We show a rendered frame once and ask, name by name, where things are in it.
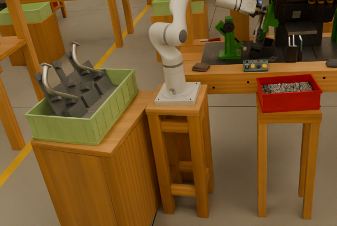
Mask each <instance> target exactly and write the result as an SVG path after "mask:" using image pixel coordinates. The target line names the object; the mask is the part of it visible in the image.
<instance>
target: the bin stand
mask: <svg viewBox="0 0 337 226"><path fill-rule="evenodd" d="M256 104H257V195H258V216H259V217H266V182H267V123H303V127H302V142H301V157H300V171H299V186H298V194H299V197H303V206H302V216H303V219H311V214H312V203H313V192H314V182H315V171H316V161H317V150H318V140H319V129H320V123H321V121H322V112H321V109H320V108H319V110H304V111H289V112H274V113H263V112H262V109H261V106H260V102H259V99H258V96H257V93H256Z"/></svg>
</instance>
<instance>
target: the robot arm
mask: <svg viewBox="0 0 337 226"><path fill-rule="evenodd" d="M188 2H189V0H170V12H171V14H172V15H173V18H174V19H173V23H172V24H171V23H162V22H158V23H154V24H152V25H151V26H150V28H149V32H148V35H149V39H150V42H151V43H152V45H153V46H154V48H155V49H156V50H157V52H158V53H159V54H160V56H161V59H162V66H163V72H164V78H165V84H166V86H165V87H164V88H163V89H162V91H161V94H162V96H163V97H165V98H167V99H180V98H184V97H186V96H188V95H190V94H191V93H192V91H193V88H192V86H191V85H190V84H187V83H186V79H185V71H184V64H183V57H182V54H181V52H180V51H179V50H178V49H177V48H176V47H175V46H181V45H182V44H184V43H185V41H186V40H187V36H188V30H187V23H186V10H187V5H188ZM215 6H216V7H221V8H225V9H229V10H234V11H237V10H238V11H239V12H240V13H243V14H245V15H249V16H251V17H252V18H254V17H255V16H256V15H258V14H260V15H265V13H261V11H257V10H255V9H256V8H260V9H261V7H262V5H261V4H260V3H259V2H258V0H215ZM253 14H254V15H253Z"/></svg>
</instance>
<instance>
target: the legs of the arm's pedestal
mask: <svg viewBox="0 0 337 226"><path fill-rule="evenodd" d="M147 117H148V123H149V129H150V135H151V141H152V147H153V153H154V158H155V164H156V170H157V176H158V182H159V188H160V194H161V200H162V206H163V212H164V213H165V214H174V212H175V208H176V205H175V198H174V195H179V196H190V197H196V202H197V211H198V217H203V218H208V217H209V212H210V208H209V197H208V192H209V193H213V192H214V187H215V186H214V173H213V160H212V146H211V133H210V120H209V106H208V93H207V94H206V97H205V100H204V104H203V107H202V110H201V113H200V116H187V120H179V119H175V118H174V115H147ZM176 132H177V133H189V138H190V147H191V156H192V161H180V157H179V149H178V142H177V134H176ZM181 172H193V174H194V184H195V185H188V184H183V180H182V173H181Z"/></svg>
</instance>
